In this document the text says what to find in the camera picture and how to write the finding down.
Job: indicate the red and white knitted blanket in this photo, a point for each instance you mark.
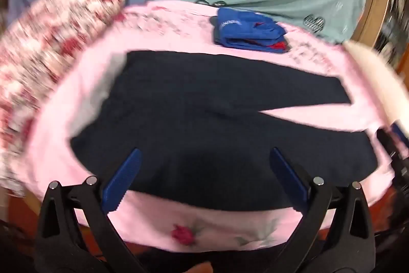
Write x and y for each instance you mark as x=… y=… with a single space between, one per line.
x=48 y=36

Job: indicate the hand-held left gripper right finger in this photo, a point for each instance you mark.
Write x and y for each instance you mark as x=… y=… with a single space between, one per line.
x=287 y=177

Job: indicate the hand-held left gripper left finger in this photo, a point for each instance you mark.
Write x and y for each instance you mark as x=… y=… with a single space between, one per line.
x=123 y=177

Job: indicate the dark navy pants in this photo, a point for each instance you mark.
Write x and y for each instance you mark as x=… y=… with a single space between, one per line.
x=191 y=116

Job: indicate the cream textured pillow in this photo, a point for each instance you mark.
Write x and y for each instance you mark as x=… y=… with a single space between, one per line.
x=374 y=68

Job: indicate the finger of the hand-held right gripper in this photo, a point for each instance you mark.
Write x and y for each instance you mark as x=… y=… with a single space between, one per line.
x=399 y=134

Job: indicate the pink floral bedsheet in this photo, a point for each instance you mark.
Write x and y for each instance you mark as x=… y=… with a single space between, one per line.
x=223 y=228

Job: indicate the folded blue garment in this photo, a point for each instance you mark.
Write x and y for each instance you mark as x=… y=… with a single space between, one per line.
x=242 y=33

